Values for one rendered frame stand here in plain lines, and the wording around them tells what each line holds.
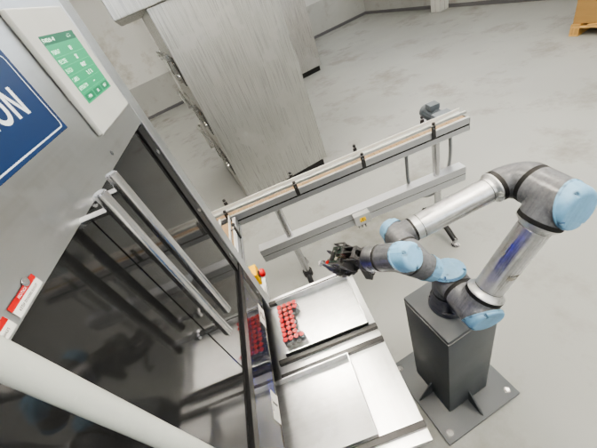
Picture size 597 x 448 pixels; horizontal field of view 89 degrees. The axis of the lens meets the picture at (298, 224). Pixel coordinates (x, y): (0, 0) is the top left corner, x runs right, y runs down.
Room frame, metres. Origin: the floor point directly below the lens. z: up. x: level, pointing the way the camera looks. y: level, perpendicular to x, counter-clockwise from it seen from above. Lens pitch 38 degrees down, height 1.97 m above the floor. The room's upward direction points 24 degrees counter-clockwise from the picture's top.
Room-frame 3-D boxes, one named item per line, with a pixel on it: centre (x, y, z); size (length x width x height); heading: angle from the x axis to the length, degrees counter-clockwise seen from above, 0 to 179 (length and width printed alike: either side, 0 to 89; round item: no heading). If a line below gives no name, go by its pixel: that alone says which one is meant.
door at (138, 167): (0.68, 0.29, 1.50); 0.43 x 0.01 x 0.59; 178
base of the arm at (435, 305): (0.63, -0.43, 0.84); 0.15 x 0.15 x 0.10
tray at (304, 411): (0.42, 0.20, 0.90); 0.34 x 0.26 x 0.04; 88
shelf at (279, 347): (0.59, 0.13, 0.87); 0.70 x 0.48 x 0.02; 178
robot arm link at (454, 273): (0.62, -0.43, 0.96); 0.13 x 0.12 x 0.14; 0
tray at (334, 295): (0.76, 0.07, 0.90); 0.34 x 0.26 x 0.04; 87
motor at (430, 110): (1.87, -1.20, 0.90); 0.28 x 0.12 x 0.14; 178
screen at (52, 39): (0.75, 0.27, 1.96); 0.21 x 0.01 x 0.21; 178
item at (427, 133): (1.70, -0.31, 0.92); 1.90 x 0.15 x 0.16; 88
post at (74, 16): (0.93, 0.30, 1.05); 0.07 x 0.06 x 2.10; 88
